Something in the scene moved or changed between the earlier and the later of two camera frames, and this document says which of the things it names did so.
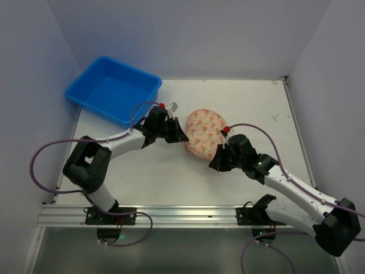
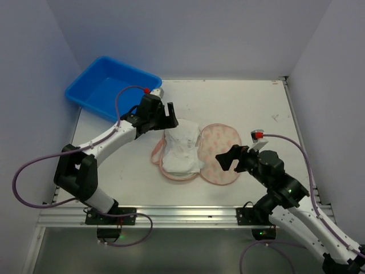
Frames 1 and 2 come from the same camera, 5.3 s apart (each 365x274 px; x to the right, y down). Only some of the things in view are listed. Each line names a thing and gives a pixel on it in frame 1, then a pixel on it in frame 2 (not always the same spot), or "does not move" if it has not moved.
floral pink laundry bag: (203, 132) → (214, 138)
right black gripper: (223, 157) does not move
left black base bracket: (94, 217) does not move
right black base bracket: (258, 216) does not move
